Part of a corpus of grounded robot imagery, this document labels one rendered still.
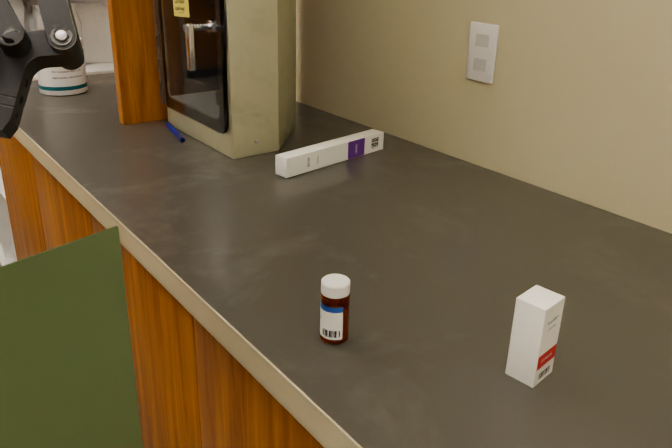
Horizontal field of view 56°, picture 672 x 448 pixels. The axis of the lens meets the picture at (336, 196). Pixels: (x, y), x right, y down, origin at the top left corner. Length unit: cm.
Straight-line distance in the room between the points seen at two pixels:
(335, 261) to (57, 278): 56
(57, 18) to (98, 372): 23
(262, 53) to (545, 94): 55
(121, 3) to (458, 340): 111
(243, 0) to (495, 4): 48
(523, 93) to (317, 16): 68
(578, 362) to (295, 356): 31
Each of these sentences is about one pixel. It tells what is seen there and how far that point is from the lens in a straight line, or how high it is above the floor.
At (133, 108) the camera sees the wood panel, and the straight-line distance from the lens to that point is 161.
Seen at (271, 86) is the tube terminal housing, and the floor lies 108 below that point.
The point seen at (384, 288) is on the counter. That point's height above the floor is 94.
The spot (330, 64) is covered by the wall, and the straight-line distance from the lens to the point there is 172.
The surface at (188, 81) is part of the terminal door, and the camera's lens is 142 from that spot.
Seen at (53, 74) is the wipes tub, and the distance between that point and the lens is 194.
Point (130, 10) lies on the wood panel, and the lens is 158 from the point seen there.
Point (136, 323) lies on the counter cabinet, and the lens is 123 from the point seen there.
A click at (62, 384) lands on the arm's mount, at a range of 43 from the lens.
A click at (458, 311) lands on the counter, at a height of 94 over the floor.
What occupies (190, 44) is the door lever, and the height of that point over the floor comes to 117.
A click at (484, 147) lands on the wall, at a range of 136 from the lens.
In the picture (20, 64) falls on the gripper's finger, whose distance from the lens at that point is 31.
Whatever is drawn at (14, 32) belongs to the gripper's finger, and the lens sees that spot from 30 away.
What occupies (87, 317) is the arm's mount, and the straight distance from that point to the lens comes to 42.
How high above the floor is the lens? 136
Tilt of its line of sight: 22 degrees down
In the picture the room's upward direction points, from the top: 2 degrees clockwise
